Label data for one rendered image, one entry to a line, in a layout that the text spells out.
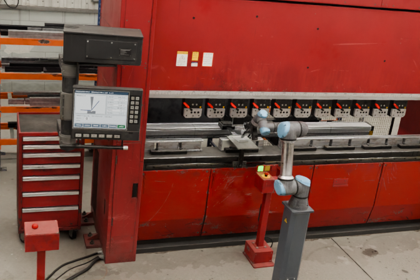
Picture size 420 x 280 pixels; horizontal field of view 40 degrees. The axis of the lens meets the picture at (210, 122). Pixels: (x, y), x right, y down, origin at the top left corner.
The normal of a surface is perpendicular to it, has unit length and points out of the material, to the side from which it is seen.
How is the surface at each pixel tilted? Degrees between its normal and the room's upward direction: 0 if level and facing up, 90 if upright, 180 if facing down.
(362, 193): 90
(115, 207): 90
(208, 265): 0
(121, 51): 90
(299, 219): 90
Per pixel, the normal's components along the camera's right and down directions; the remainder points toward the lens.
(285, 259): -0.42, 0.25
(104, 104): 0.20, 0.35
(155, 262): 0.11, -0.94
